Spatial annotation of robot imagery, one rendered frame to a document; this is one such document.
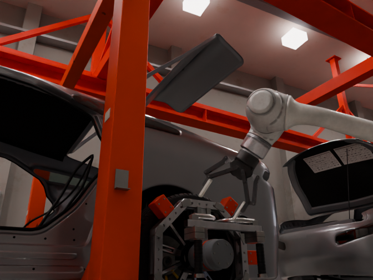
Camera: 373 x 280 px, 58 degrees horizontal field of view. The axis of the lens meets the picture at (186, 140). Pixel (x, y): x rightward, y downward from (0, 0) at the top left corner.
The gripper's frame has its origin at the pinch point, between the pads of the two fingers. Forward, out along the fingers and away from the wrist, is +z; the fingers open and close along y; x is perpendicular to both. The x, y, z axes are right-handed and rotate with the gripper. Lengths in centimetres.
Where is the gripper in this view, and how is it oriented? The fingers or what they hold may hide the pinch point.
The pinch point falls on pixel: (218, 205)
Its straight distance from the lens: 114.9
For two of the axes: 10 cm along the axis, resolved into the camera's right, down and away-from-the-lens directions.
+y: -7.9, -5.0, 3.5
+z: -5.4, 8.4, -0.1
